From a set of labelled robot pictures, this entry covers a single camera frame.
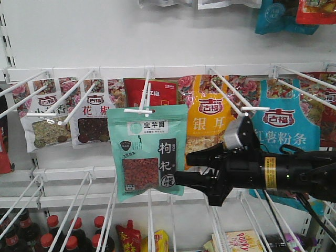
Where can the red spout sauce pouch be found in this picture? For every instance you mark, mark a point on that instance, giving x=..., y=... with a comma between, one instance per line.
x=129, y=237

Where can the red bag top right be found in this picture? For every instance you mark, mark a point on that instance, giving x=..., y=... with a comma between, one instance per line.
x=317, y=12

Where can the teal goji berry pouch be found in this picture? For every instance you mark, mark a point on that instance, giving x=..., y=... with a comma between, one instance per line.
x=148, y=149

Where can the purple dark packet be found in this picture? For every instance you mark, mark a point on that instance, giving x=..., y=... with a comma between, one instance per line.
x=277, y=244

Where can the red floral bag right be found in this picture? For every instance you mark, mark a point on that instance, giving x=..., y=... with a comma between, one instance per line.
x=319, y=114

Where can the red black bag left edge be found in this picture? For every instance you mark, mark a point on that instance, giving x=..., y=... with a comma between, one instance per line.
x=6, y=165

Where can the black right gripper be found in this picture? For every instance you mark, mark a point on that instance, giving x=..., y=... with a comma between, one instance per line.
x=240, y=169

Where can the red tea bag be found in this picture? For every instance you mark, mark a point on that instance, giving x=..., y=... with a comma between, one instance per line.
x=162, y=92

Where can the white peg hook centre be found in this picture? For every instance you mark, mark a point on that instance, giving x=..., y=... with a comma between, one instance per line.
x=145, y=99

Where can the dark bottle red cap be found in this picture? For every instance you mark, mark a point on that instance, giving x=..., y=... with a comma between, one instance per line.
x=80, y=234
x=72, y=244
x=98, y=222
x=110, y=245

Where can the Pocky box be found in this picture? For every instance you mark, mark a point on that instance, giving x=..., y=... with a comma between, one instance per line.
x=246, y=240

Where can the white peppercorn spice bag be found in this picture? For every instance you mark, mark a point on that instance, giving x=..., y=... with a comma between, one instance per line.
x=89, y=124

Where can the blue bag top right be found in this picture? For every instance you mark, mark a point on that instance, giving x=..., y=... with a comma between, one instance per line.
x=276, y=16

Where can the yellow snack packet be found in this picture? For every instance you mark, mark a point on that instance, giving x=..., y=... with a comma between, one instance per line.
x=161, y=239

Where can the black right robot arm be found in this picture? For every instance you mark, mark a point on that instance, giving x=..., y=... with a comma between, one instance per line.
x=299, y=172

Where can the yellow white fungus bag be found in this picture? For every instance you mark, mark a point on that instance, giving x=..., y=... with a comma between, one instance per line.
x=209, y=113

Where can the white fennel spice bag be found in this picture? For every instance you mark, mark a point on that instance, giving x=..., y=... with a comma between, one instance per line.
x=39, y=132

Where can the blue sweet potato noodle bag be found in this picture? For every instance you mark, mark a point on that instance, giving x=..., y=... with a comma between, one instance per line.
x=284, y=122

